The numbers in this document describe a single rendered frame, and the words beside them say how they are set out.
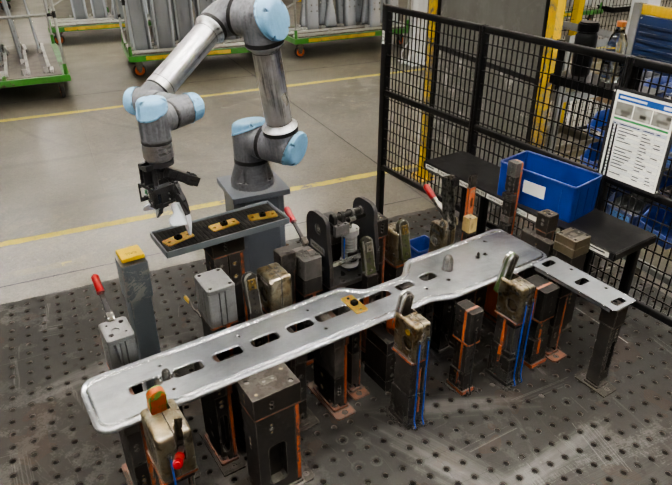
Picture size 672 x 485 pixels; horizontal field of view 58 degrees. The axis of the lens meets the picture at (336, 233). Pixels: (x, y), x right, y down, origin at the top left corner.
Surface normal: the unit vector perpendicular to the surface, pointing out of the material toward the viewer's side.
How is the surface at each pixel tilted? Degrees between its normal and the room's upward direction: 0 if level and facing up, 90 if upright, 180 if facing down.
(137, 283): 90
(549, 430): 0
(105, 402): 0
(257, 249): 90
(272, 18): 83
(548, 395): 0
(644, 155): 90
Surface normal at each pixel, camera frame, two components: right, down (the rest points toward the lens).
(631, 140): -0.84, 0.26
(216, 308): 0.55, 0.40
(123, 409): 0.00, -0.88
